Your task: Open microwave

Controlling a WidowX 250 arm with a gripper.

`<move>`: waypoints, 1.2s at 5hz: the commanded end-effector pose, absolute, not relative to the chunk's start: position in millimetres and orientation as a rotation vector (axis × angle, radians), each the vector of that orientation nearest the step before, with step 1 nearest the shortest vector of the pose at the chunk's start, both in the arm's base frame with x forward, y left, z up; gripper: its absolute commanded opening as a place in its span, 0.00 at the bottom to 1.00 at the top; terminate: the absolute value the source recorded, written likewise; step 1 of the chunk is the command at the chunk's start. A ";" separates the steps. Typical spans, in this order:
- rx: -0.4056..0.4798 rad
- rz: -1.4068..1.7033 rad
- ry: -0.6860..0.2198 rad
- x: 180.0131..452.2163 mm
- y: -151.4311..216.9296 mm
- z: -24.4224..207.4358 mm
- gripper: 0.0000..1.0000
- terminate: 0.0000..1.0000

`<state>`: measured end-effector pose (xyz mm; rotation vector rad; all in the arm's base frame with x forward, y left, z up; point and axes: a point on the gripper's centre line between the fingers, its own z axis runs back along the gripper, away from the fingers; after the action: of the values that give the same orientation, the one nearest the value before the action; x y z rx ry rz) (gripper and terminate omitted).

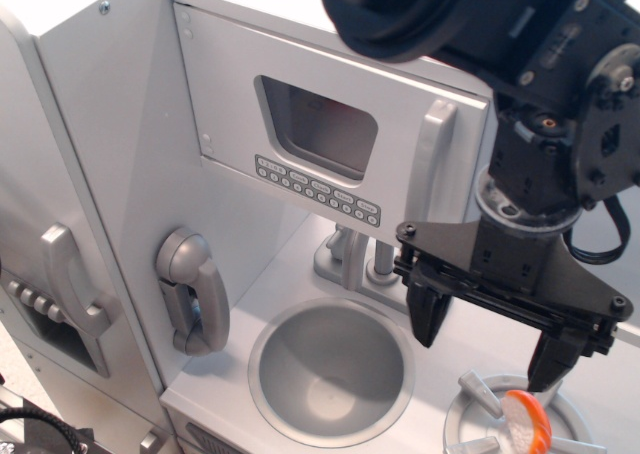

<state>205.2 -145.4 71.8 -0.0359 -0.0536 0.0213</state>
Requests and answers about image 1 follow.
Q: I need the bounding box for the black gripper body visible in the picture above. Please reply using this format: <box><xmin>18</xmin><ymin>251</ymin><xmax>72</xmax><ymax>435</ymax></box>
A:
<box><xmin>395</xmin><ymin>219</ymin><xmax>631</xmax><ymax>357</ymax></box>

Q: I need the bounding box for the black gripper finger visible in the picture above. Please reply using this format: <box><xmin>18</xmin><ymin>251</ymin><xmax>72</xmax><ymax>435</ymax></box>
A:
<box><xmin>527</xmin><ymin>330</ymin><xmax>583</xmax><ymax>393</ymax></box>
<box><xmin>406</xmin><ymin>283</ymin><xmax>453</xmax><ymax>348</ymax></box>

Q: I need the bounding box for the white toy microwave door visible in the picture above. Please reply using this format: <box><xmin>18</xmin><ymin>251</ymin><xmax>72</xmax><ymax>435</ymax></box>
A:
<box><xmin>174</xmin><ymin>4</ymin><xmax>489</xmax><ymax>243</ymax></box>

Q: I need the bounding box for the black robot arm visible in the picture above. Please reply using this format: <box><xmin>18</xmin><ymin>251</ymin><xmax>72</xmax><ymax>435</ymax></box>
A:
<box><xmin>322</xmin><ymin>0</ymin><xmax>639</xmax><ymax>392</ymax></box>

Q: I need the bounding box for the salmon sushi toy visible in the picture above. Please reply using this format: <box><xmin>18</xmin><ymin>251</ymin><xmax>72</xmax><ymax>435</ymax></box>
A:
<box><xmin>501</xmin><ymin>390</ymin><xmax>552</xmax><ymax>454</ymax></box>

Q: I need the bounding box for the grey stove burner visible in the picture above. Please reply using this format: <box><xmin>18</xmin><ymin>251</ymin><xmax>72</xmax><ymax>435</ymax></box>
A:
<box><xmin>443</xmin><ymin>370</ymin><xmax>607</xmax><ymax>453</ymax></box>

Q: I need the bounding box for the grey toy faucet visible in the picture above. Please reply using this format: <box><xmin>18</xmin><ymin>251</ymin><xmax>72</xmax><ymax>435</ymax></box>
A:
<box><xmin>314</xmin><ymin>224</ymin><xmax>408</xmax><ymax>314</ymax></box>

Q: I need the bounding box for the silver round sink bowl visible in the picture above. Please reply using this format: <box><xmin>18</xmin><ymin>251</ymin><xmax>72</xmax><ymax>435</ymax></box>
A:
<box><xmin>247</xmin><ymin>298</ymin><xmax>415</xmax><ymax>448</ymax></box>

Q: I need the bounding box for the grey toy telephone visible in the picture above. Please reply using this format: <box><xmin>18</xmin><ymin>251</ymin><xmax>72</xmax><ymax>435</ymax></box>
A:
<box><xmin>155</xmin><ymin>227</ymin><xmax>230</xmax><ymax>357</ymax></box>

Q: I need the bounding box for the white toy kitchen cabinet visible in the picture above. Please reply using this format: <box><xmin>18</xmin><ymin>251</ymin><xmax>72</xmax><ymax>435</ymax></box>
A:
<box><xmin>1</xmin><ymin>0</ymin><xmax>639</xmax><ymax>453</ymax></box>

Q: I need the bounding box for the grey ice dispenser panel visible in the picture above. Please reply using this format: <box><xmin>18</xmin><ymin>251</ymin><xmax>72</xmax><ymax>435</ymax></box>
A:
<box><xmin>1</xmin><ymin>269</ymin><xmax>109</xmax><ymax>378</ymax></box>

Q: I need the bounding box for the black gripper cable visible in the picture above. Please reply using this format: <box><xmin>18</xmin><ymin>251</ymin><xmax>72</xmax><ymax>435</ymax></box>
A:
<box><xmin>567</xmin><ymin>193</ymin><xmax>630</xmax><ymax>265</ymax></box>

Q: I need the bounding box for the grey oven handle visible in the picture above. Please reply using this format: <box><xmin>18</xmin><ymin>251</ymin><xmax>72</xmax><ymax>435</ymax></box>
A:
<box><xmin>139</xmin><ymin>431</ymin><xmax>163</xmax><ymax>454</ymax></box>

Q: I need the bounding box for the grey fridge door handle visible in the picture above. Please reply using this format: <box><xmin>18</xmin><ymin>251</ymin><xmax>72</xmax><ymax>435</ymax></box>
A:
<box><xmin>40</xmin><ymin>223</ymin><xmax>111</xmax><ymax>338</ymax></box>

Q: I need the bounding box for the black cable bottom left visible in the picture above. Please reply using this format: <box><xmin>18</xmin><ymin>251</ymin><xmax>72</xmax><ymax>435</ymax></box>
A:
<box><xmin>0</xmin><ymin>406</ymin><xmax>94</xmax><ymax>454</ymax></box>

